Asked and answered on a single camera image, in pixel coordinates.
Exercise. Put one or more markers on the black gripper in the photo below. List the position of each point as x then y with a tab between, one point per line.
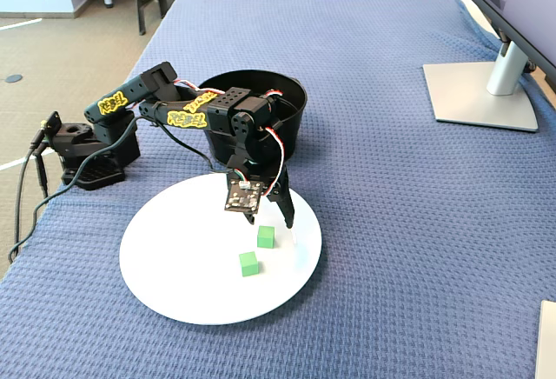
281	192

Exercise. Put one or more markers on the green cube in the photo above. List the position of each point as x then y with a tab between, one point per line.
248	264
265	237

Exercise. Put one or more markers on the blue woven cloth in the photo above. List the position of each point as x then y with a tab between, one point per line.
391	179

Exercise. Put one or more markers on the monitor with silver stand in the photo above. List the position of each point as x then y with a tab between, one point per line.
478	101

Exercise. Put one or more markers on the white flat board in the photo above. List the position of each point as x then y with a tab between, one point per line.
548	344

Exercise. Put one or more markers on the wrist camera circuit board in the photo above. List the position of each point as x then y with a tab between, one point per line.
243	198

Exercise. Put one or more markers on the black metal bucket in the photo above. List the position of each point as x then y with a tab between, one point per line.
293	127

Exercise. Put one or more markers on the white round plate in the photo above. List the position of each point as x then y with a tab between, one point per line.
182	266

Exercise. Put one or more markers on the round dark floor outlet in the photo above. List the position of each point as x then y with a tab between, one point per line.
15	78

